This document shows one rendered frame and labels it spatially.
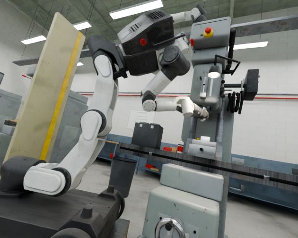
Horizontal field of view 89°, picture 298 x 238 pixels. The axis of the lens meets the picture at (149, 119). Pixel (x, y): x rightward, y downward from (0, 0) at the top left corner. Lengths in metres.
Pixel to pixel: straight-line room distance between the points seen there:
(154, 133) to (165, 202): 0.56
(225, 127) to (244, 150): 3.88
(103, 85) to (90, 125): 0.24
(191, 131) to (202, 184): 0.75
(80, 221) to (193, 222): 0.45
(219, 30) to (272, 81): 4.95
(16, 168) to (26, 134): 1.05
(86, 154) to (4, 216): 0.37
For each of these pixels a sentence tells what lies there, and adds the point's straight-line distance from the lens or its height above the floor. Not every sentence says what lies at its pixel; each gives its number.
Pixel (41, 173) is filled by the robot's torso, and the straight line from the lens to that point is 0.95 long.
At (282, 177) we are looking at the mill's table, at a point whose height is 0.91.
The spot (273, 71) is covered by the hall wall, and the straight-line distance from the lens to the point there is 6.27.
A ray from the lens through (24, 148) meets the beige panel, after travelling 2.10.
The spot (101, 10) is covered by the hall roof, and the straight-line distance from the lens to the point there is 8.14.
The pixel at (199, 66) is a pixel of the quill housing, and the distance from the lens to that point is 1.27.
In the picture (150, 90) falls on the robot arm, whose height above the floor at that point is 1.24.
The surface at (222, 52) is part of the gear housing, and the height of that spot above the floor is 1.68.
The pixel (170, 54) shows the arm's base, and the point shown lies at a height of 1.40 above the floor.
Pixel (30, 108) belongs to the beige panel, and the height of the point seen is 1.10.
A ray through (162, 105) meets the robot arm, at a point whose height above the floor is 1.20.
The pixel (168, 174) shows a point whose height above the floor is 0.80.
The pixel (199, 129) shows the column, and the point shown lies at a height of 1.20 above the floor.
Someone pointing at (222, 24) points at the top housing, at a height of 1.82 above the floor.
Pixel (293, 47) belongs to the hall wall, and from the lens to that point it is 6.78.
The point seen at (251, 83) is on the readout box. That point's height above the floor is 1.59.
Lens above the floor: 0.94
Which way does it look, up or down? 10 degrees up
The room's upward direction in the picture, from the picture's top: 11 degrees clockwise
